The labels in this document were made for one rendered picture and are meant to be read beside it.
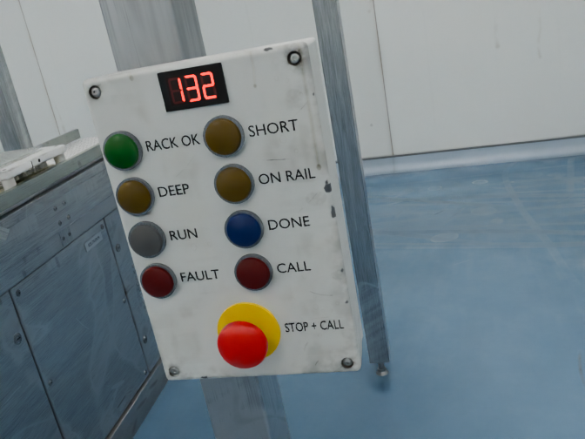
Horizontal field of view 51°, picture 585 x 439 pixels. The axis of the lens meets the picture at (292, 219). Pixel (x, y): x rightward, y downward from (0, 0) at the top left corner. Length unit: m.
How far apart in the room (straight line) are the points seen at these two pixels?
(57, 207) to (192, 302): 1.07
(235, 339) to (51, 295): 1.15
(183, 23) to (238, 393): 0.34
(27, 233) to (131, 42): 0.98
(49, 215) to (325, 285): 1.12
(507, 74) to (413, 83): 0.54
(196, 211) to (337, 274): 0.12
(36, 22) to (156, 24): 4.20
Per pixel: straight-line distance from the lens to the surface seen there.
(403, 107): 3.87
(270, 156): 0.44
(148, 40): 0.52
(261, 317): 0.49
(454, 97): 3.84
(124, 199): 0.48
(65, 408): 1.65
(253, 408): 0.63
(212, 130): 0.44
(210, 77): 0.44
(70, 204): 1.61
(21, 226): 1.45
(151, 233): 0.49
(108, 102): 0.48
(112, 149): 0.48
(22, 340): 1.51
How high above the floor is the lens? 1.09
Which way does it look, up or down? 19 degrees down
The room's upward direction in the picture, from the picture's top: 11 degrees counter-clockwise
